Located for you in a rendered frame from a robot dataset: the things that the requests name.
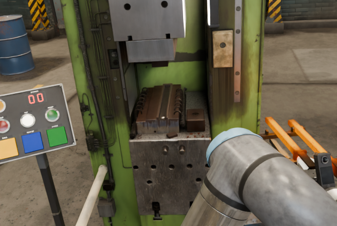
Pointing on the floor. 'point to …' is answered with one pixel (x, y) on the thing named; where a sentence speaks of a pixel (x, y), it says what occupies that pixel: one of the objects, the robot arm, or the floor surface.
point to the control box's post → (42, 160)
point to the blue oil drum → (14, 46)
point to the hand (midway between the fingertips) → (302, 156)
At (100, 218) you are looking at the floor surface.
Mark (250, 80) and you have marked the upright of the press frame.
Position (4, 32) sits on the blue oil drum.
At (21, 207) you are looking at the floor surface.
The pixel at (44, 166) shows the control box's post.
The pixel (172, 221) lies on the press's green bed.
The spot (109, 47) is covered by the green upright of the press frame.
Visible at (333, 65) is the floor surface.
